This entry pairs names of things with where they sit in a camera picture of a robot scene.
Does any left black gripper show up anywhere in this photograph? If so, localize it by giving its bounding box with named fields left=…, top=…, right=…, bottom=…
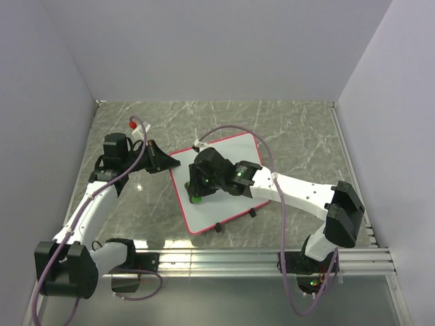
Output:
left=122, top=140, right=179, bottom=175

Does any green whiteboard eraser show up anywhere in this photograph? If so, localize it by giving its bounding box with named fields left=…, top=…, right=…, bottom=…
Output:
left=184, top=182, right=202, bottom=204

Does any pink-framed whiteboard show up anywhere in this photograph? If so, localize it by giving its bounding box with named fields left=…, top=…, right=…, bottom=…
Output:
left=170, top=132, right=269, bottom=235

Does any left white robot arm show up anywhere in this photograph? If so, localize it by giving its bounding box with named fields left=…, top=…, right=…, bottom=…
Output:
left=34, top=132, right=181, bottom=299

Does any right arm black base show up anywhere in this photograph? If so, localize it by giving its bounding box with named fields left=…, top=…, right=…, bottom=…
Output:
left=284, top=251, right=334, bottom=275

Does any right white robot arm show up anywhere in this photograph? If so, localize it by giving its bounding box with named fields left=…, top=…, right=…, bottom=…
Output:
left=185, top=147, right=365, bottom=272

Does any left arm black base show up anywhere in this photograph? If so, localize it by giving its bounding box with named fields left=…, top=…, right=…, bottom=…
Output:
left=107, top=251, right=160, bottom=274

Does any left black whiteboard foot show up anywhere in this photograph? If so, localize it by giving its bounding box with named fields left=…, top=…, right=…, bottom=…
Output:
left=214, top=223, right=222, bottom=233

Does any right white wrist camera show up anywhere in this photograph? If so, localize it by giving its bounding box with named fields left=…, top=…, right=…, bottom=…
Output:
left=192, top=139, right=211, bottom=153

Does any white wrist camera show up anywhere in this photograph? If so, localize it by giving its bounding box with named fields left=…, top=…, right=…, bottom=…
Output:
left=128, top=120, right=151, bottom=141
left=192, top=139, right=211, bottom=153

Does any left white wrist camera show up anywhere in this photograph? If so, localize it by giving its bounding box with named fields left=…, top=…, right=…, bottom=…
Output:
left=128, top=120, right=151, bottom=141

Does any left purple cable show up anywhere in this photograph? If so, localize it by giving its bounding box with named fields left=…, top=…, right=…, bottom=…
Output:
left=32, top=115, right=164, bottom=326

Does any purple cable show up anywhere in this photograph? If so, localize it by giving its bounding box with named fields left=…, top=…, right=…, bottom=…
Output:
left=32, top=115, right=164, bottom=326
left=198, top=126, right=341, bottom=316

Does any aluminium mounting rail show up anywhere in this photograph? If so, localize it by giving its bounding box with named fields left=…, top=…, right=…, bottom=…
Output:
left=101, top=247, right=398, bottom=278

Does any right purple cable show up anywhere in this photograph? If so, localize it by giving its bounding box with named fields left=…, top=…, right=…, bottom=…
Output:
left=198, top=126, right=341, bottom=316

